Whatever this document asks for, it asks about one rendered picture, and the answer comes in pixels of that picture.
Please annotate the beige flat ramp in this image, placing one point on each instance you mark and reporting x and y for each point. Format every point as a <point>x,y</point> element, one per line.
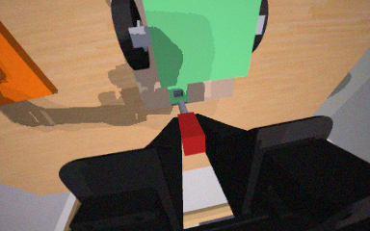
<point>155,97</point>

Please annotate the red-headed pin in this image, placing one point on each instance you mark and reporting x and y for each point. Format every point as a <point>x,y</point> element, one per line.
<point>193,138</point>

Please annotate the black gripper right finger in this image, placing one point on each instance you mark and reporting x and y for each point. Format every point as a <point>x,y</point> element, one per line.
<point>236,154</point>

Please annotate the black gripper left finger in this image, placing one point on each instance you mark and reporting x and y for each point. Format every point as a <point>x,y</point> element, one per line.
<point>158,165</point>

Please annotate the green wheeled trolley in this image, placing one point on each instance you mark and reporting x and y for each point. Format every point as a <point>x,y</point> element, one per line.
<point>193,40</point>

